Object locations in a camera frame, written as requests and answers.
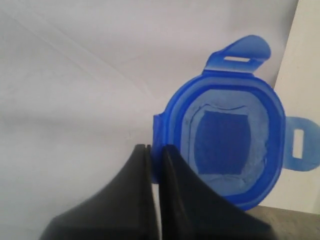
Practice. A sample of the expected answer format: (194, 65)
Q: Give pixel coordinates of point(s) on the blue plastic container lid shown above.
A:
(231, 129)

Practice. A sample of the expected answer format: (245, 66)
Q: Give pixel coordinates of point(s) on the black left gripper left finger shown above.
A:
(123, 210)

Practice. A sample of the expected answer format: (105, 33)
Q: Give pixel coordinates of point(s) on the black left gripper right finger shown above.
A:
(190, 210)

